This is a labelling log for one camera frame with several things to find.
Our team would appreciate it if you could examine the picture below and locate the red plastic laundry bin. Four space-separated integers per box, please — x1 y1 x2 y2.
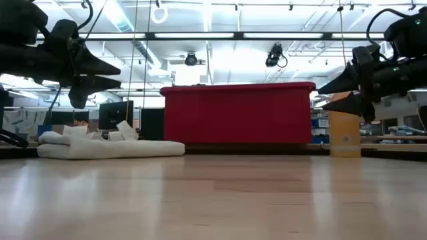
159 81 317 145

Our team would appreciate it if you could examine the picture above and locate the black computer monitor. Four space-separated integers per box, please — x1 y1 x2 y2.
98 100 134 131
139 107 165 141

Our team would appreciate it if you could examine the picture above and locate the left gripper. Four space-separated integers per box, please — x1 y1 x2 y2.
36 19 122 110

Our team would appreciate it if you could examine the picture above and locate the orange spray bottle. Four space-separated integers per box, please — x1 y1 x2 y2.
328 91 362 158

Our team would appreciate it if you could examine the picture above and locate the black overhead camera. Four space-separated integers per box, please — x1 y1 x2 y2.
265 43 288 69

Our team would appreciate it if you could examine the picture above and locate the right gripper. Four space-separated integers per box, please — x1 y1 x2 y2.
316 45 383 123

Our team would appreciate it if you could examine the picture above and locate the white folded cloth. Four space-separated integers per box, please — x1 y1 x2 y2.
36 119 186 160

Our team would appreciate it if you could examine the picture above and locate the black looped camera cable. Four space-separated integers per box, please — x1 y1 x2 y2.
366 8 411 47

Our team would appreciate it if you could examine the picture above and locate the black round hanging device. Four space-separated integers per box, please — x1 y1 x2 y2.
184 52 198 67

